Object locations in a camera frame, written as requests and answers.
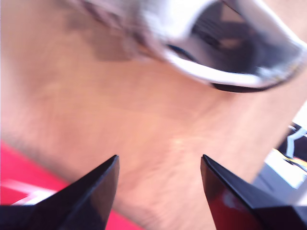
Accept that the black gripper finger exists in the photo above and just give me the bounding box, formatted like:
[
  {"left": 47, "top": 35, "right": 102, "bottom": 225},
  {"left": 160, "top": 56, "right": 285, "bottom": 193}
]
[
  {"left": 201, "top": 154, "right": 264, "bottom": 230},
  {"left": 35, "top": 154, "right": 120, "bottom": 230}
]

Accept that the red cardboard shoebox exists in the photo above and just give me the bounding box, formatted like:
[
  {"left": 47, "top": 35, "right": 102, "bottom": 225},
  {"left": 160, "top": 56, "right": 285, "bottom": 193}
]
[{"left": 0, "top": 140, "right": 147, "bottom": 230}]

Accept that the white black-striped sneaker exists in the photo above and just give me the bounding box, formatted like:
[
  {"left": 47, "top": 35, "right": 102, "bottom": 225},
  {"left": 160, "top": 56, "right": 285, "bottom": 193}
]
[{"left": 57, "top": 0, "right": 307, "bottom": 94}]

